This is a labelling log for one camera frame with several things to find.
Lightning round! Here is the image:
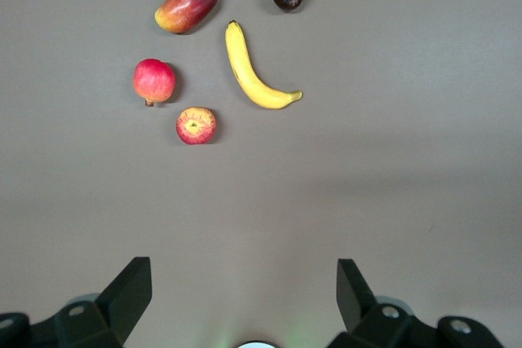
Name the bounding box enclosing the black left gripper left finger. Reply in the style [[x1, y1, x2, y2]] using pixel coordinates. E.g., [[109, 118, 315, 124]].
[[0, 257, 153, 348]]

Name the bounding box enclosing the red yellow mango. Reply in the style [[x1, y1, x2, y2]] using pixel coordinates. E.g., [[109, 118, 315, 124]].
[[153, 0, 219, 35]]

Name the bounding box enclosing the red pomegranate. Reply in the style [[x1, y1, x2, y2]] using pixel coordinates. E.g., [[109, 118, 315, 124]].
[[132, 57, 177, 108]]

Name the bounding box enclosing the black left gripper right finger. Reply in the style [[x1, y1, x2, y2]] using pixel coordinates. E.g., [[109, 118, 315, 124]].
[[328, 258, 505, 348]]

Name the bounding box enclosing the yellow banana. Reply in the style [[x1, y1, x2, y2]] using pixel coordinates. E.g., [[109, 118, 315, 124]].
[[224, 20, 304, 111]]

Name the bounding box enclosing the red yellow apple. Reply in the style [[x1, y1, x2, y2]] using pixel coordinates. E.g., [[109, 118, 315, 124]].
[[175, 106, 218, 146]]

